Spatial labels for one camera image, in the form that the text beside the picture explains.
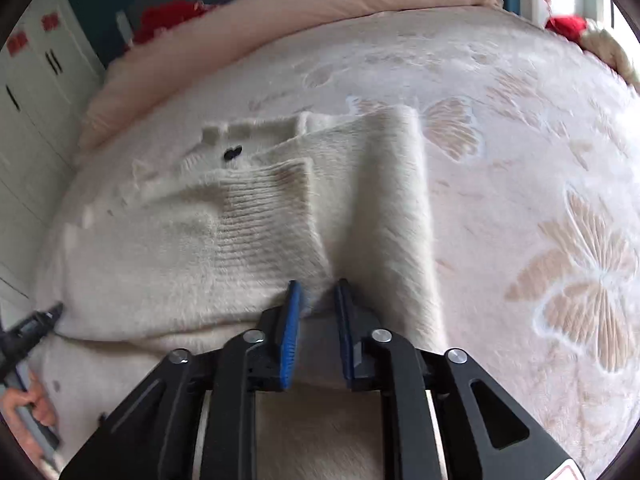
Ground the teal padded headboard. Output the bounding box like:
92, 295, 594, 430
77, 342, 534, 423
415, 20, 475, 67
60, 0, 321, 68

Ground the red pillow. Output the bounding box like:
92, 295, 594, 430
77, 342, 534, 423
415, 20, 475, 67
131, 0, 216, 46

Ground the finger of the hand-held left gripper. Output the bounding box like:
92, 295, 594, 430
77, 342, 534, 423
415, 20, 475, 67
0, 301, 65, 381

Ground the pink duvet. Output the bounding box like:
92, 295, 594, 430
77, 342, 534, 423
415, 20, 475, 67
77, 0, 503, 151

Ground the cream knit sweater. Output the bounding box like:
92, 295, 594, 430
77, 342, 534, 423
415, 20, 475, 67
32, 105, 448, 480

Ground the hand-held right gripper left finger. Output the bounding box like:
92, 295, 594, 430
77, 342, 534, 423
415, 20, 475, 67
59, 280, 306, 480

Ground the cream crumpled cloth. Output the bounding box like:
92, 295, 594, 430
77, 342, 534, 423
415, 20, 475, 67
580, 22, 640, 92

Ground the person's left hand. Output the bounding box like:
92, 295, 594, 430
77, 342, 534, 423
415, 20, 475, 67
0, 369, 60, 461

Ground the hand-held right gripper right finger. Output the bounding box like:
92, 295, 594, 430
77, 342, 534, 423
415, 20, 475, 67
334, 278, 586, 480

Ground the pink butterfly blanket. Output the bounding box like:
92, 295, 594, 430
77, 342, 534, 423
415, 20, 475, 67
30, 7, 640, 480

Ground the red cloth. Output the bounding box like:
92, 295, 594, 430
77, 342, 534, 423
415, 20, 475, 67
545, 16, 588, 41

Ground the white wardrobe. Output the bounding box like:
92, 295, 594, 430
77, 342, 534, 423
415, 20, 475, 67
0, 0, 106, 306

